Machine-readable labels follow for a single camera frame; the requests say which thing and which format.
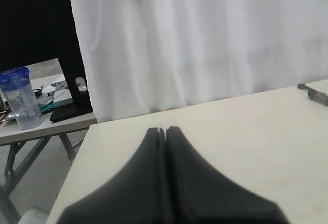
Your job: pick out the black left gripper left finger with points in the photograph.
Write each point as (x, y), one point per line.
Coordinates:
(133, 195)

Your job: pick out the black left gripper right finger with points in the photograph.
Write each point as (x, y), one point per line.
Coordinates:
(201, 194)

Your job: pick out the black laptop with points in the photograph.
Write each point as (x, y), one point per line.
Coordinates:
(63, 112)

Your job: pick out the grey folding side table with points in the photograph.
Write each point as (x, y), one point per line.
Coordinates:
(15, 138)

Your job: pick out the white curtain backdrop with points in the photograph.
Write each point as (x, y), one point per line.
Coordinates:
(144, 56)

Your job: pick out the clear container blue lid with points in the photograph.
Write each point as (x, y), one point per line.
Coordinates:
(17, 89)

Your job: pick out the black curtain panel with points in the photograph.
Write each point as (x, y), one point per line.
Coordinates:
(34, 31)

